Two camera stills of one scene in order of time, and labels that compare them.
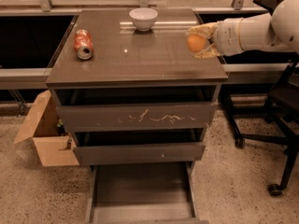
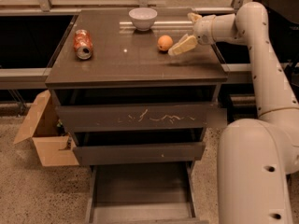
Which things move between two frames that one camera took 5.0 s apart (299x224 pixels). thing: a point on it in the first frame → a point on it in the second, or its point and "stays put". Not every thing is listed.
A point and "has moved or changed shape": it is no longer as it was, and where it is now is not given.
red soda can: (83, 43) stays put
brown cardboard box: (54, 147) stays put
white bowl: (143, 18) stays put
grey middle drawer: (111, 147) stays put
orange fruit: (195, 43) has moved or changed shape
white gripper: (228, 36) → (204, 30)
